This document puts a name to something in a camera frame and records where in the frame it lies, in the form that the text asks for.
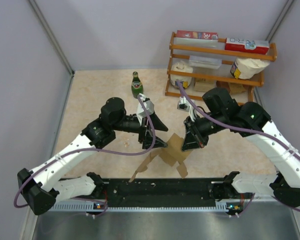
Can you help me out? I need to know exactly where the red white box right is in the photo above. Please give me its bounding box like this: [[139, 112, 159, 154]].
[[224, 37, 270, 55]]

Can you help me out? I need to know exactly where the brown brick block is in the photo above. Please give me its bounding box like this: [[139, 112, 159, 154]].
[[216, 81, 230, 90]]

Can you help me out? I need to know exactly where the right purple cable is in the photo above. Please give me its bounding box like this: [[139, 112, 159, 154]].
[[176, 79, 300, 215]]

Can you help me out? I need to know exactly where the white bag left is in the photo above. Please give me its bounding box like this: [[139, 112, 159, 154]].
[[170, 60, 194, 89]]

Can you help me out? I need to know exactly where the wooden shelf rack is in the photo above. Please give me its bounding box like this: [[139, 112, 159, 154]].
[[164, 32, 278, 102]]

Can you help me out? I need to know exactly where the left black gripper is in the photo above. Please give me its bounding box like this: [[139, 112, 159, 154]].
[[112, 111, 169, 149]]

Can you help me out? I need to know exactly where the right aluminium frame post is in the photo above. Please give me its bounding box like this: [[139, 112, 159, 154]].
[[265, 0, 295, 42]]

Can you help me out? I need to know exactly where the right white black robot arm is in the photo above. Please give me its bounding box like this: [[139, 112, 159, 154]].
[[177, 87, 300, 208]]

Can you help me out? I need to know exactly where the red foil box left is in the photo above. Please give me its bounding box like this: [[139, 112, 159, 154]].
[[176, 30, 219, 41]]

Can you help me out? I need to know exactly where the aluminium corner frame post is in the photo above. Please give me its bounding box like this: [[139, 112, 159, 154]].
[[26, 0, 75, 77]]

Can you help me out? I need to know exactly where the purple cable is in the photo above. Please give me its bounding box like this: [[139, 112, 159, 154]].
[[176, 79, 300, 215], [13, 93, 156, 218]]

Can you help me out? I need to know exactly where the green glass bottle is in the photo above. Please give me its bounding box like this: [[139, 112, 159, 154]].
[[131, 71, 144, 99]]

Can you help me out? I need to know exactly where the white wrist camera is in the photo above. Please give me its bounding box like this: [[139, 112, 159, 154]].
[[136, 94, 155, 122], [177, 96, 196, 121]]

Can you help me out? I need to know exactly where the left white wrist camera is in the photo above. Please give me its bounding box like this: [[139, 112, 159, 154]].
[[136, 94, 155, 122]]

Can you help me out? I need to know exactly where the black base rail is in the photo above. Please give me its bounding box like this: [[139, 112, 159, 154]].
[[74, 177, 253, 208]]

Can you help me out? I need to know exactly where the tan cardboard block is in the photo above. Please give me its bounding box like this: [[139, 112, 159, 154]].
[[193, 78, 216, 92]]

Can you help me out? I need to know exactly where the crumpled brown paper bag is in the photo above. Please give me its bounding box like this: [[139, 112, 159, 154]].
[[228, 82, 247, 95]]

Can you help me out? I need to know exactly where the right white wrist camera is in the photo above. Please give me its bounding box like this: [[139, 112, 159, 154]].
[[177, 96, 196, 121]]

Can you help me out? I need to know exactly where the clear plastic container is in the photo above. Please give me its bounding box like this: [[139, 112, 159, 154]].
[[188, 55, 222, 70]]

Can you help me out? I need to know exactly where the grey cable duct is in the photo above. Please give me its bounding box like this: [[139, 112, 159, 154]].
[[41, 201, 241, 213]]

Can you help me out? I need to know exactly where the brown cardboard box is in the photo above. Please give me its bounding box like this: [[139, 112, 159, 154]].
[[128, 133, 191, 183]]

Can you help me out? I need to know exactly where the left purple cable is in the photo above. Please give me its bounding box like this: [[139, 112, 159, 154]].
[[13, 93, 156, 218]]

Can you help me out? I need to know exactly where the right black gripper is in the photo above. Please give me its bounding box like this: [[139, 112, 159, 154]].
[[181, 111, 227, 151]]

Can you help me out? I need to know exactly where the large white bag right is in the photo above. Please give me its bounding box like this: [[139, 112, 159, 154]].
[[230, 57, 271, 80]]

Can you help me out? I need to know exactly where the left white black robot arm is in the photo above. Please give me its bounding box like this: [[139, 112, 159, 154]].
[[13, 94, 169, 216]]

